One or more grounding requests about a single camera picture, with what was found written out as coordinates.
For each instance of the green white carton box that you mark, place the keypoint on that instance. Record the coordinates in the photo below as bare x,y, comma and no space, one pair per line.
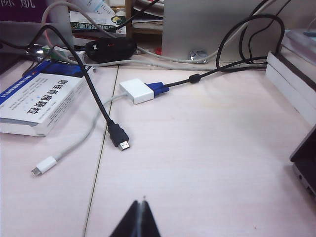
96,24

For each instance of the silver monitor stand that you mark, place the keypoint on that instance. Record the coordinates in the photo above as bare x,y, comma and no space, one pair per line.
209,27

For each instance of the gray Dell laptop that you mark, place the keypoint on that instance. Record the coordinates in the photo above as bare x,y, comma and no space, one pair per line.
304,158

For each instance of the blue white medicine box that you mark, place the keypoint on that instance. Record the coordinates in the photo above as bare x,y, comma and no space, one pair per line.
37,98

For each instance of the white book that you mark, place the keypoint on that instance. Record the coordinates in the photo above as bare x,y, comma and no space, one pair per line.
298,44

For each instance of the purple white sign box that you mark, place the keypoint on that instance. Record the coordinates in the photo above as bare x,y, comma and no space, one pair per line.
22,10

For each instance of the wooden shelf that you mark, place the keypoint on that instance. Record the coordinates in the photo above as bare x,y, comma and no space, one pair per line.
129,17

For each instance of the crumpled foil wrapper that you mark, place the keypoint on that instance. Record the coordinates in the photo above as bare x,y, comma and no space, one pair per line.
197,55

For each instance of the teal book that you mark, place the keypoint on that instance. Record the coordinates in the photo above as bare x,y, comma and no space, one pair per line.
309,33

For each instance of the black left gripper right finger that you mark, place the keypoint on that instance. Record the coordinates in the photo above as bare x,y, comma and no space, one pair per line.
148,222

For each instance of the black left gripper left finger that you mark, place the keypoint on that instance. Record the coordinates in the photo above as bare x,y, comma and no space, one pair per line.
132,222

